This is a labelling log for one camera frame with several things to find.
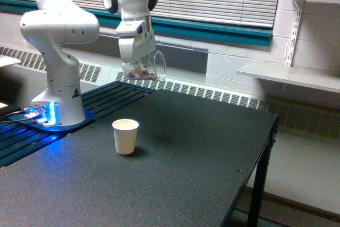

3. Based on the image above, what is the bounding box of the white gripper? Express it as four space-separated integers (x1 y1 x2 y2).
116 16 156 63

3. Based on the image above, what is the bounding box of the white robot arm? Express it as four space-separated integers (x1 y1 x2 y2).
20 0 158 128

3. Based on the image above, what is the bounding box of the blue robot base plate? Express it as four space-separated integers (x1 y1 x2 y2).
19 110 94 133

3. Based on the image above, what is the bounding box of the white object at left edge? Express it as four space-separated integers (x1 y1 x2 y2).
0 55 21 68

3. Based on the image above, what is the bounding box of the black cable at base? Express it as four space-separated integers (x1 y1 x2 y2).
0 107 27 124

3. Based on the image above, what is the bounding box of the white paper cup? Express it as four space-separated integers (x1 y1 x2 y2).
112 119 139 155

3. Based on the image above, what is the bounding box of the white shelf rail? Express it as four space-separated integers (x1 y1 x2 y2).
285 0 304 67

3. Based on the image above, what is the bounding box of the black table leg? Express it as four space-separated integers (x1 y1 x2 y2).
247 121 278 226

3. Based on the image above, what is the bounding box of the baseboard radiator vent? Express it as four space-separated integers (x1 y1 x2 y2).
0 46 340 139

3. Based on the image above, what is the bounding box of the clear plastic cup with candies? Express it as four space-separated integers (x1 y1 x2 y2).
122 50 167 81

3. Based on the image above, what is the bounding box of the lower white wall shelf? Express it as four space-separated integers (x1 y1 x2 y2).
236 62 339 93

